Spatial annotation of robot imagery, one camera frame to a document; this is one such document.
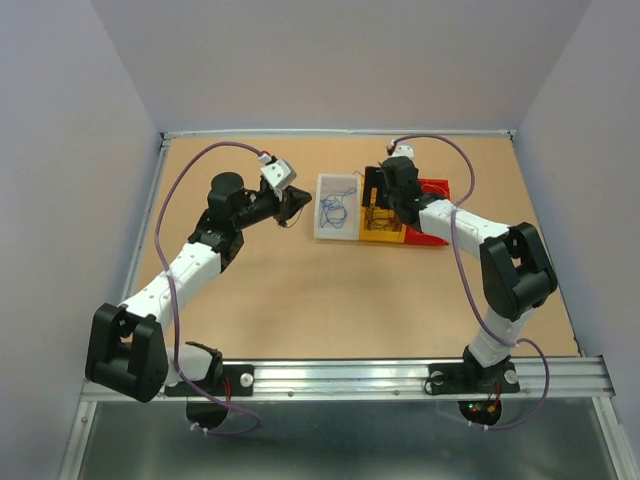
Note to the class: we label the yellow plastic bin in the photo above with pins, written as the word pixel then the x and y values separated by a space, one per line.
pixel 379 225

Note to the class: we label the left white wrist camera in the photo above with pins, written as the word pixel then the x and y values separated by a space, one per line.
pixel 278 173

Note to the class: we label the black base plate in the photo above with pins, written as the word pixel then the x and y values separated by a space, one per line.
pixel 229 381
pixel 467 378

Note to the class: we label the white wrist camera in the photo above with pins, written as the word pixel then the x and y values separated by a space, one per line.
pixel 399 149
pixel 278 173

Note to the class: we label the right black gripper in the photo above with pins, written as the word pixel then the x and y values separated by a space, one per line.
pixel 373 178

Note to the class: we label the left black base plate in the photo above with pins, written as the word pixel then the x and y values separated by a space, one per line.
pixel 229 381

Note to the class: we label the aluminium front rail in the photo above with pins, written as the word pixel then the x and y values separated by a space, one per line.
pixel 386 380

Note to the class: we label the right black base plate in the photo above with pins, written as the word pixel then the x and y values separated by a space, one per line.
pixel 467 378

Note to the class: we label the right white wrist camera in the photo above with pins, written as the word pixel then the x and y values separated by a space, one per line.
pixel 399 149

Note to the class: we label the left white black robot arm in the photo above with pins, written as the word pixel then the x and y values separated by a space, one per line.
pixel 127 351

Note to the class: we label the white plastic bin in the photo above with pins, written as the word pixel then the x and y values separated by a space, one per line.
pixel 337 207

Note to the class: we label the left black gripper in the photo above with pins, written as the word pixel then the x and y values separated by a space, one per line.
pixel 292 200

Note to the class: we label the red plastic bin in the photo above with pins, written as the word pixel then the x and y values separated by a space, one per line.
pixel 412 236

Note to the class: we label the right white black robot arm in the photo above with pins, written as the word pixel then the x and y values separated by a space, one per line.
pixel 517 275

